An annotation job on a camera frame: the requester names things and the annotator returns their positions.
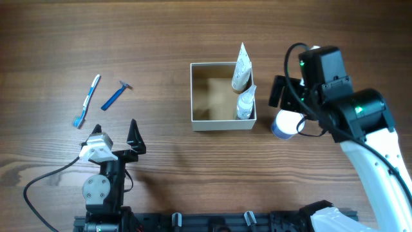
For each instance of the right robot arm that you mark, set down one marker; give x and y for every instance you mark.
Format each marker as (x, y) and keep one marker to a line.
(360, 122)

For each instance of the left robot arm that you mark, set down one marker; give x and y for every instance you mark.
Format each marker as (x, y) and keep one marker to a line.
(104, 192)

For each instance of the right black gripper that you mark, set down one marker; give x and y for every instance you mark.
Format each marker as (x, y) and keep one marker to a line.
(286, 102)

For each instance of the white cardboard box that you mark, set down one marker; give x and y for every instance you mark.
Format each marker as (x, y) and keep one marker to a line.
(213, 101)

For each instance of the blue jar white lid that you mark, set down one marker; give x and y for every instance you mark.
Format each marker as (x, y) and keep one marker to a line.
(287, 124)

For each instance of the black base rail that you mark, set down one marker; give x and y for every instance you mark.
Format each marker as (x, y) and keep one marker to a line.
(273, 221)

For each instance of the blue white toothbrush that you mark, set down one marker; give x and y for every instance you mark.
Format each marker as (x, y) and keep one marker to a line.
(80, 119)

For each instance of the white cream tube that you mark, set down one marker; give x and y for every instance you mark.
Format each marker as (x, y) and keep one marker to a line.
(242, 71)

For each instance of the blue disposable razor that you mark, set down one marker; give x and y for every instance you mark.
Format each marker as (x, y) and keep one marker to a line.
(115, 96)

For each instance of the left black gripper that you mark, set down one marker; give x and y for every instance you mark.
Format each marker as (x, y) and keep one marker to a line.
(137, 146)

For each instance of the clear bottle green label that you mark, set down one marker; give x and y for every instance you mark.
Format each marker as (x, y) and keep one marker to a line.
(245, 103)

